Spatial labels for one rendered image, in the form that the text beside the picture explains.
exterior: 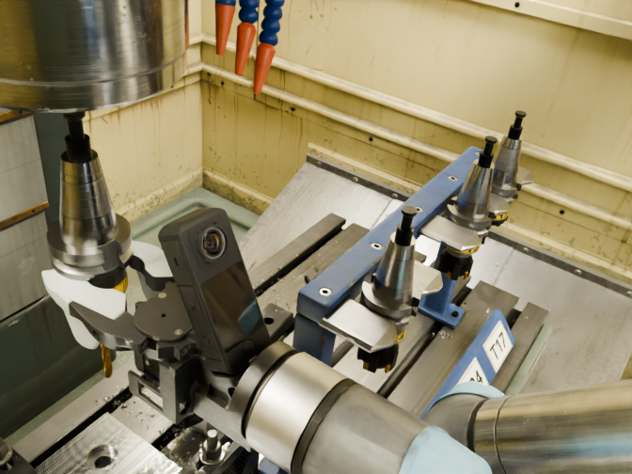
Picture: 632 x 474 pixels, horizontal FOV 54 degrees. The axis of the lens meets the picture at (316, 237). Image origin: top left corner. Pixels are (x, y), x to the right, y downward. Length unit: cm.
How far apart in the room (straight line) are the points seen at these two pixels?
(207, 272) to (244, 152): 141
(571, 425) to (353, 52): 117
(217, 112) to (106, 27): 148
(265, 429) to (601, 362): 104
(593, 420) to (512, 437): 7
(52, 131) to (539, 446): 86
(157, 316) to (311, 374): 12
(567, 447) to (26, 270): 88
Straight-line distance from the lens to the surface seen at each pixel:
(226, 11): 53
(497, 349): 107
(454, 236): 79
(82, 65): 37
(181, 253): 41
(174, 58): 41
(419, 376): 104
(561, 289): 145
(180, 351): 45
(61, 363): 131
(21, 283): 112
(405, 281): 64
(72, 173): 48
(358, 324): 63
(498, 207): 88
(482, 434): 51
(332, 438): 40
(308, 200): 158
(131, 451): 81
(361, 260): 69
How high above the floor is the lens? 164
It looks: 35 degrees down
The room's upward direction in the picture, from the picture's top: 7 degrees clockwise
